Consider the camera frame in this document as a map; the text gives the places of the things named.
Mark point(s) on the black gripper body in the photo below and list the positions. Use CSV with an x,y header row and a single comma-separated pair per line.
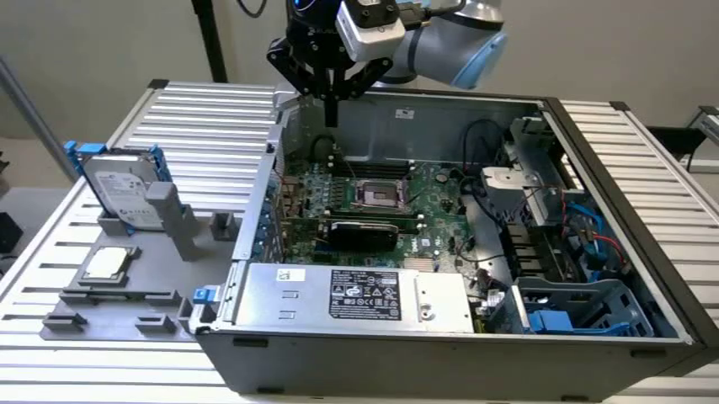
x,y
315,29

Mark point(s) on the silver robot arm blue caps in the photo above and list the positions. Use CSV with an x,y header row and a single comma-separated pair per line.
x,y
443,46

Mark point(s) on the silver hard disk blue carrier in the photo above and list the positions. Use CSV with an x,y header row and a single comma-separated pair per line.
x,y
120,189

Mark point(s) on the blue-grey plastic disk bay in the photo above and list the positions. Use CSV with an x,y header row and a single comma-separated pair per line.
x,y
612,311

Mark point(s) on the black stand pole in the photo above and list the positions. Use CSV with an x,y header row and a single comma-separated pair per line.
x,y
212,42

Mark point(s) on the CPU socket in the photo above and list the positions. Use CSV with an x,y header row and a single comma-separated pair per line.
x,y
380,194

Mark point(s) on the green motherboard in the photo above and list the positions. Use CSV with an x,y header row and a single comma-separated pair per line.
x,y
437,219

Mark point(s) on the black graphics card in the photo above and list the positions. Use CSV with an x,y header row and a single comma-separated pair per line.
x,y
361,236

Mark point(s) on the grey metal drive cage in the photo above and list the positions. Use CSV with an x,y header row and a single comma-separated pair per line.
x,y
533,185

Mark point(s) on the aluminium profile bar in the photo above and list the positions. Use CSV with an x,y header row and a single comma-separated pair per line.
x,y
28,113

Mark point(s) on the silver power supply unit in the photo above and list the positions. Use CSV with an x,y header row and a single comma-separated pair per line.
x,y
315,299

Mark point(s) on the blue plastic case latch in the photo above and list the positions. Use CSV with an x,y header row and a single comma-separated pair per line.
x,y
204,294

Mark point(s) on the silver CPU chip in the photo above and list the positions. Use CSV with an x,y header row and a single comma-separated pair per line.
x,y
110,263

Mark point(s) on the black box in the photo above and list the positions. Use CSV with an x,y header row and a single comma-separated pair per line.
x,y
9,233

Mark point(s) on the grey parts rack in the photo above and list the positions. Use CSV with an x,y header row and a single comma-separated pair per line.
x,y
112,311

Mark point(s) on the black open PC case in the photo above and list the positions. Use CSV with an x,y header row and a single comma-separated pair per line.
x,y
427,362

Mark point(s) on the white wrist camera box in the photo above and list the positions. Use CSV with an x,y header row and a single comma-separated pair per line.
x,y
371,29

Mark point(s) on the aluminium frame with black base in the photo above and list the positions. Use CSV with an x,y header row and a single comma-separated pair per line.
x,y
704,130

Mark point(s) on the blue plastic disk bracket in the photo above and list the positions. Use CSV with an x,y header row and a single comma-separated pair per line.
x,y
552,323

